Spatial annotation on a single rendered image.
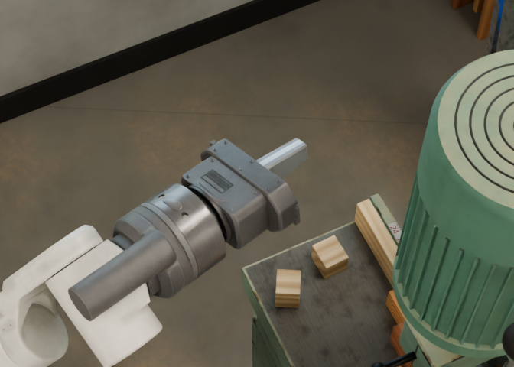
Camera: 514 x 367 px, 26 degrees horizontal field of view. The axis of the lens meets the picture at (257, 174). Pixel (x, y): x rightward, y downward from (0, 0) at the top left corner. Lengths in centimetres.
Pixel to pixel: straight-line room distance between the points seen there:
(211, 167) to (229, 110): 166
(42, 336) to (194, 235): 18
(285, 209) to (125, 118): 172
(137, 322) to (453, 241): 29
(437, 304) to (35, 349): 39
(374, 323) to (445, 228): 54
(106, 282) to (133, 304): 5
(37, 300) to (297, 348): 50
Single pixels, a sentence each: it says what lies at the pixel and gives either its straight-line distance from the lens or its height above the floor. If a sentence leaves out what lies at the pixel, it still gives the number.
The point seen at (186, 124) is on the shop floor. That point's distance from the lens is 273.
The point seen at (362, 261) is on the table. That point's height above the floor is 90.
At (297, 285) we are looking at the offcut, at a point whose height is 95.
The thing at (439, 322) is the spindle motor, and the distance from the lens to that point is 115.
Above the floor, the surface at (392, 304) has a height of 93.
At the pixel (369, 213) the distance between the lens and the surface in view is 153.
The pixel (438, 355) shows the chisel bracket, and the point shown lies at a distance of 132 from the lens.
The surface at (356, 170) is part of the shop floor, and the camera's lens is 267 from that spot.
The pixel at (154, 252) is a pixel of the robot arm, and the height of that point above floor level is 141.
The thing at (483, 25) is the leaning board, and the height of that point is 6.
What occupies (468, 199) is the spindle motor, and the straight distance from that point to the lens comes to 93.
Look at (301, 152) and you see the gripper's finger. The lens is 112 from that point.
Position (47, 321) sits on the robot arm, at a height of 130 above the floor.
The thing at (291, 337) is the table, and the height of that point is 90.
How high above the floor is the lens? 229
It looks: 60 degrees down
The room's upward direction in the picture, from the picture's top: straight up
